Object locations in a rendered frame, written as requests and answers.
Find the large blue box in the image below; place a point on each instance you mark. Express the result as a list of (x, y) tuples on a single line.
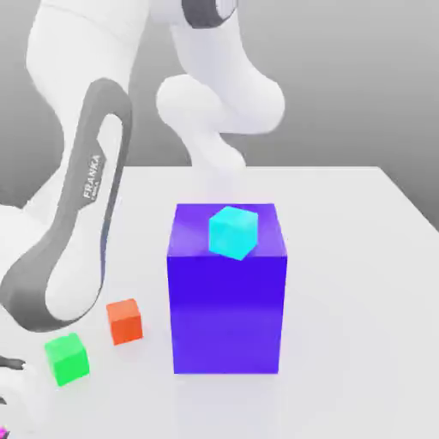
[(226, 315)]

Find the small cyan cube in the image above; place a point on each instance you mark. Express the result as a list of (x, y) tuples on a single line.
[(233, 233)]

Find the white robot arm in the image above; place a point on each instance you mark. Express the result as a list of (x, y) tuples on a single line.
[(85, 68)]

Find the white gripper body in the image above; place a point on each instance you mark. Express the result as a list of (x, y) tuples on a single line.
[(13, 420)]

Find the small green cube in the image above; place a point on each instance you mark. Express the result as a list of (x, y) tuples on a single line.
[(67, 360)]

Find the small magenta cube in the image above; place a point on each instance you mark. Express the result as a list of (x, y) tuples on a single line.
[(3, 434)]

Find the small orange cube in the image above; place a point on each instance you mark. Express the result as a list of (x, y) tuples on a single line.
[(125, 322)]

